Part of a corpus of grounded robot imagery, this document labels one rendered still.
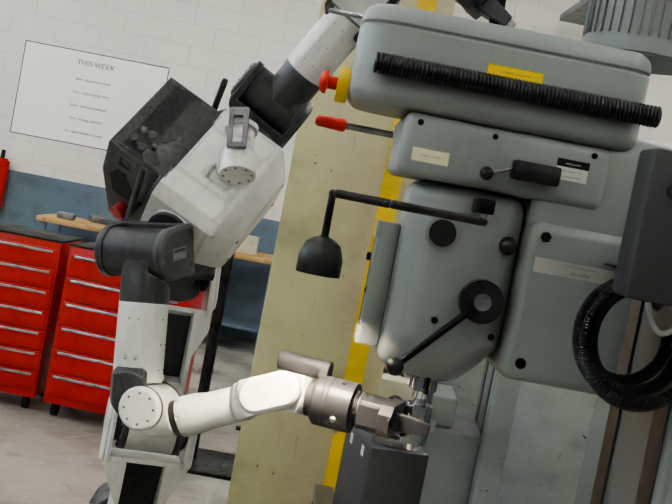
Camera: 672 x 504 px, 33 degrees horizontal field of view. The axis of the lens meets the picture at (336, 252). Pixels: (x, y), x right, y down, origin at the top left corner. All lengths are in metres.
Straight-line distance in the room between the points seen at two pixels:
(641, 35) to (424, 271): 0.51
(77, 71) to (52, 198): 1.24
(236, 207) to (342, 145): 1.53
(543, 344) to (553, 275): 0.11
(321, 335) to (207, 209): 1.61
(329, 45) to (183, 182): 0.40
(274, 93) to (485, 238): 0.63
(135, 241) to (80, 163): 9.09
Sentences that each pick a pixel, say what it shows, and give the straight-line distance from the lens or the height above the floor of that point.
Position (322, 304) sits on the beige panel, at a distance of 3.63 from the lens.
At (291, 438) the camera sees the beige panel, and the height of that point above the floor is 0.77.
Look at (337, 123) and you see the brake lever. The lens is 1.99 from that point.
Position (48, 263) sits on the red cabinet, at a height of 0.87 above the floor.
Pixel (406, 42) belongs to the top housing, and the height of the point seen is 1.83.
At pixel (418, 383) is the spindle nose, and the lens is 1.91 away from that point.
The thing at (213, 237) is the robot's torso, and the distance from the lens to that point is 2.10.
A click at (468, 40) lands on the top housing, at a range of 1.79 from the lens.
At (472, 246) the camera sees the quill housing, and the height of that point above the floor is 1.54.
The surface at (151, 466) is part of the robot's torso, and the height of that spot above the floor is 0.91.
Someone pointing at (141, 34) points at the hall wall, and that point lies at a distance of 11.11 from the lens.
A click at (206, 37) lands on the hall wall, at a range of 11.03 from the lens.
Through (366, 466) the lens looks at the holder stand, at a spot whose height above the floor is 1.06.
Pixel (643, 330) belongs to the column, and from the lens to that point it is 2.06.
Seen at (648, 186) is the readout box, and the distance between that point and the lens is 1.59.
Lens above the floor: 1.58
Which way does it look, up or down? 3 degrees down
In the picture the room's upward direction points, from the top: 11 degrees clockwise
